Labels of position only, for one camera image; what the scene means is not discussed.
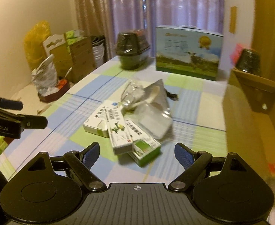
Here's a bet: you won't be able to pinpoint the white green medicine box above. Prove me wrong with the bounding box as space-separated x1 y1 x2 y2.
83 112 109 138

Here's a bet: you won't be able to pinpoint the white blue medicine box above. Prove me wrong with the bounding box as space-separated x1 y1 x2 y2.
103 100 133 155

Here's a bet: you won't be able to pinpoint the clear plastic case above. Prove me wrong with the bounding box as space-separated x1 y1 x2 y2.
134 102 172 140

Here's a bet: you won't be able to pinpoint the white plastic spoon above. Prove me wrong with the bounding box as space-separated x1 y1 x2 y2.
128 85 160 109

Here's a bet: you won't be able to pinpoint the crinkled clear plastic bag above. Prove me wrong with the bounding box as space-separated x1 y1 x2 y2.
118 80 145 112

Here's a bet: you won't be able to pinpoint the dark wooden tray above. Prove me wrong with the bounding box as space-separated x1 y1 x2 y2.
37 79 70 103

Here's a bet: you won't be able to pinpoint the white printed bag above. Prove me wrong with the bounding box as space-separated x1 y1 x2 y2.
31 54 58 95

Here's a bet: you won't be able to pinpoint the checkered tablecloth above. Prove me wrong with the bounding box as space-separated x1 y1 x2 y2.
0 58 227 184

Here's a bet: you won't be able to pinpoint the yellow plastic bag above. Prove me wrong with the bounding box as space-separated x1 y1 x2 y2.
23 20 52 71

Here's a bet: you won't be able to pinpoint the silver foil pouch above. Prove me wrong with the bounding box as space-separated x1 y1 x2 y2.
144 79 179 115

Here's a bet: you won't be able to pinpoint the stacked cardboard boxes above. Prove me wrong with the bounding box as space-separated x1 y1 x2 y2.
42 34 96 84

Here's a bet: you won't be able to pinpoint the brown cardboard box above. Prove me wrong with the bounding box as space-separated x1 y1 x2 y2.
222 67 275 211

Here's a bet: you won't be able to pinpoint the green tissue packs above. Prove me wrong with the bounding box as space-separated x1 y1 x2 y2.
65 30 85 46

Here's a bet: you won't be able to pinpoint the white bucket stack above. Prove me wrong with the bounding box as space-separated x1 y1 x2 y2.
91 36 105 68

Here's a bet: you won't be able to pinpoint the red package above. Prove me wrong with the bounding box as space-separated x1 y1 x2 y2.
230 43 244 65

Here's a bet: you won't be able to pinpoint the milk carton gift box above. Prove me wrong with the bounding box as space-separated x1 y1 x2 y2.
156 25 223 81

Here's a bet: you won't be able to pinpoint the black stacked bowls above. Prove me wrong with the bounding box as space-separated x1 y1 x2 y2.
116 29 150 70

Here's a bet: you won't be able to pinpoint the purple curtain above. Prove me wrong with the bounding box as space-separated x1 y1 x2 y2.
75 0 224 59

